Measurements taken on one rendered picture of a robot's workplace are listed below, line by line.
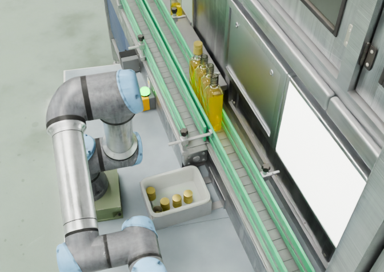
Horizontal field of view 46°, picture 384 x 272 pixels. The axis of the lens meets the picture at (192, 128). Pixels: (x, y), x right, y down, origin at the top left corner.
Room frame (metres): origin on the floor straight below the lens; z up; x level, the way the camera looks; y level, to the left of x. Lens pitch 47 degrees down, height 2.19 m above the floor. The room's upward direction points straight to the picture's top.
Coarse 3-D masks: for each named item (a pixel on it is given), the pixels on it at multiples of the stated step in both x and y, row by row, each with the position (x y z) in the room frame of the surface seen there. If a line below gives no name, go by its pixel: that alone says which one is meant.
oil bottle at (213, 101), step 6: (210, 90) 1.22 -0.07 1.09; (216, 90) 1.22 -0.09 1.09; (210, 96) 1.21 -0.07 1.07; (216, 96) 1.21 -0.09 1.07; (222, 96) 1.22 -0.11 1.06; (204, 102) 1.25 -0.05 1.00; (210, 102) 1.21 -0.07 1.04; (216, 102) 1.21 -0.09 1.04; (222, 102) 1.23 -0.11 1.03; (204, 108) 1.25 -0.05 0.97; (210, 108) 1.21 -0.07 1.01; (216, 108) 1.21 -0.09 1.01; (210, 114) 1.21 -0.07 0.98; (216, 114) 1.22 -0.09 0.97; (210, 120) 1.21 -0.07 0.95; (216, 120) 1.22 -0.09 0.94; (216, 126) 1.22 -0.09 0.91
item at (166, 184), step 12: (180, 168) 1.06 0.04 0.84; (192, 168) 1.07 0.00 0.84; (144, 180) 1.01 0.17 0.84; (156, 180) 1.02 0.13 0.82; (168, 180) 1.03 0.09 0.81; (180, 180) 1.05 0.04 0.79; (192, 180) 1.06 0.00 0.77; (144, 192) 0.96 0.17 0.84; (156, 192) 1.01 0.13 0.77; (168, 192) 1.01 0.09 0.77; (180, 192) 1.01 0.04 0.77; (204, 192) 0.97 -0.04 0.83; (156, 204) 0.95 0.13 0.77; (192, 204) 0.90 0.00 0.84; (156, 216) 0.86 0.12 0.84
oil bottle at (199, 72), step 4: (196, 68) 1.36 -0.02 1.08; (200, 68) 1.34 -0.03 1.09; (196, 72) 1.35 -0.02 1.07; (200, 72) 1.33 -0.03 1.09; (204, 72) 1.33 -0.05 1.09; (196, 76) 1.35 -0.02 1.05; (200, 76) 1.32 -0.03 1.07; (196, 80) 1.35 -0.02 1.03; (200, 80) 1.32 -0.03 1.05; (196, 84) 1.35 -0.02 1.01; (200, 84) 1.32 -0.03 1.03; (196, 88) 1.35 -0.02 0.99; (200, 88) 1.32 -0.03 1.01; (196, 92) 1.35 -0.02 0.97; (200, 92) 1.32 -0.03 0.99
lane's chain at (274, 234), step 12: (156, 12) 2.06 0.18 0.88; (168, 36) 1.85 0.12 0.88; (180, 60) 1.66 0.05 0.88; (216, 132) 1.21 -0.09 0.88; (228, 144) 1.15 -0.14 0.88; (216, 156) 1.09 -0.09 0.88; (228, 156) 1.09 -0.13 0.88; (240, 168) 1.04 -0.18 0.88; (228, 180) 0.98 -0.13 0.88; (252, 192) 0.93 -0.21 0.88; (240, 204) 0.88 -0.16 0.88; (264, 216) 0.83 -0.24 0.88; (252, 228) 0.79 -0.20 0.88; (276, 240) 0.74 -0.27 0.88; (264, 252) 0.70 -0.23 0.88; (288, 252) 0.70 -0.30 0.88; (288, 264) 0.66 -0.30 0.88
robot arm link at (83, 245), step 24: (72, 96) 0.82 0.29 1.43; (48, 120) 0.77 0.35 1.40; (72, 120) 0.77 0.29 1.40; (72, 144) 0.71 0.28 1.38; (72, 168) 0.65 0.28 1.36; (72, 192) 0.60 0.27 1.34; (72, 216) 0.55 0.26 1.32; (96, 216) 0.57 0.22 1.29; (72, 240) 0.50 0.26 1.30; (96, 240) 0.51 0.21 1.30; (72, 264) 0.45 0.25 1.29; (96, 264) 0.46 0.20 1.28
